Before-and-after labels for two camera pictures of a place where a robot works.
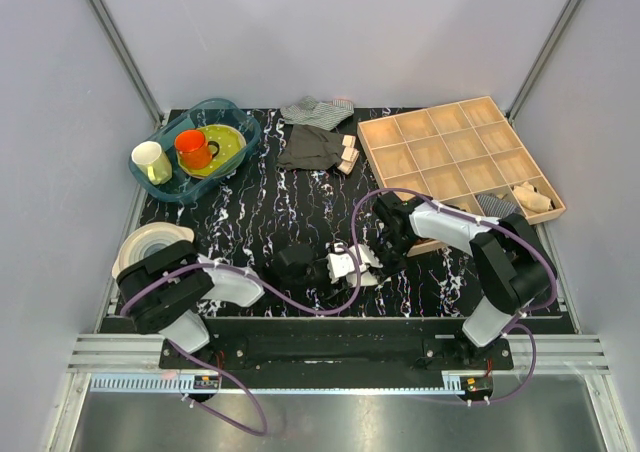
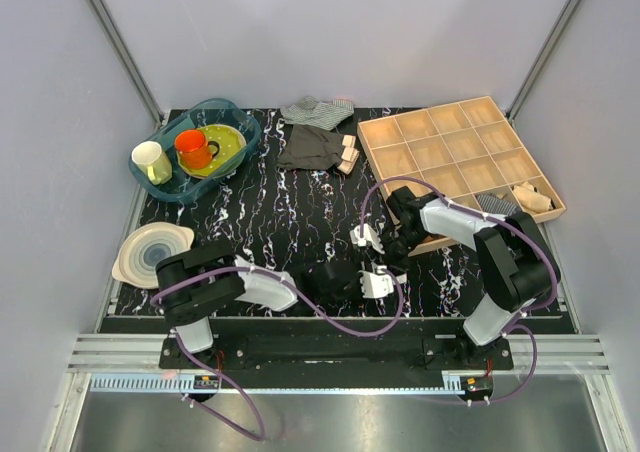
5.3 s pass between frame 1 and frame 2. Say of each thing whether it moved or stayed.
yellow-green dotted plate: stayed
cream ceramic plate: stayed
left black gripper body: moved
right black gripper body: stayed
